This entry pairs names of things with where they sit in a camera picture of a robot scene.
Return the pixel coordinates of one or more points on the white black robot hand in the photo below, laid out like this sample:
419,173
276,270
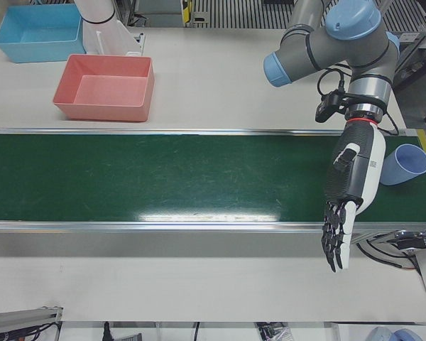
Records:
358,160

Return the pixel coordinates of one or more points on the blue plastic cup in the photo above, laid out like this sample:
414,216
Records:
394,174

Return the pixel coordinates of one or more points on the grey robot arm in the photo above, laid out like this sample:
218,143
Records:
355,53

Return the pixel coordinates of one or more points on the pink plastic box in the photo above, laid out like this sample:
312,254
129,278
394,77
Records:
106,92

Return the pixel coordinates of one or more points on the blue plastic box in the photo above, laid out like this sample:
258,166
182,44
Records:
39,35

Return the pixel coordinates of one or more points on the conveyor driver board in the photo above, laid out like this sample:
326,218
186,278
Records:
419,241

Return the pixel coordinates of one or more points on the pale blue cap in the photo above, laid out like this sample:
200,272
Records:
381,335

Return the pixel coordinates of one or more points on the metal roller rack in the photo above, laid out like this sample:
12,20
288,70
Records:
241,14

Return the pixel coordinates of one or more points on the green belt conveyor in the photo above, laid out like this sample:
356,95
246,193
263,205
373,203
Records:
163,177

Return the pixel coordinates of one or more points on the yellow plastic part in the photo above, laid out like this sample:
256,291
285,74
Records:
187,12

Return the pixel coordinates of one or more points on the white column stand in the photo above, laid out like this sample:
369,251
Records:
96,35

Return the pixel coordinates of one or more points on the aluminium extrusion bar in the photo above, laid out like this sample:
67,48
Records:
21,319

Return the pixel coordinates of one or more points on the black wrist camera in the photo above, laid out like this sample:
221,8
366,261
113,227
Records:
324,106

